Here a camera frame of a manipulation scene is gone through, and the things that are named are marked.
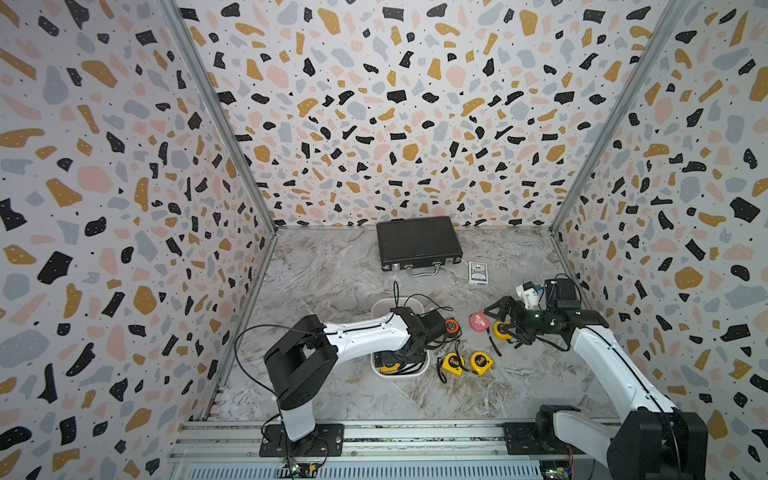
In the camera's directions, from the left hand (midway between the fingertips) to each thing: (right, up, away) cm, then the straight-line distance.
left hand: (407, 358), depth 84 cm
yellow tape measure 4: (+29, +6, +7) cm, 30 cm away
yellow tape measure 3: (-5, -4, +2) cm, 6 cm away
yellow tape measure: (+13, -2, +1) cm, 14 cm away
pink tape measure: (+22, +8, +9) cm, 26 cm away
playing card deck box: (+26, +23, +22) cm, 41 cm away
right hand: (+24, +12, -3) cm, 27 cm away
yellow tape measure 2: (+21, -2, +1) cm, 21 cm away
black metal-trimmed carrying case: (+5, +33, +26) cm, 42 cm away
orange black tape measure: (+14, +7, +7) cm, 17 cm away
